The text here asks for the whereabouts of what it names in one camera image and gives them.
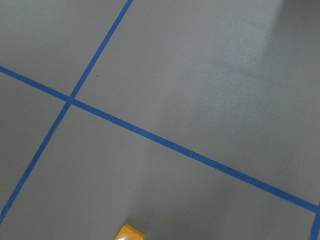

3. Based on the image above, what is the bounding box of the orange trapezoid block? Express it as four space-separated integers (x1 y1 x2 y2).
115 224 146 240

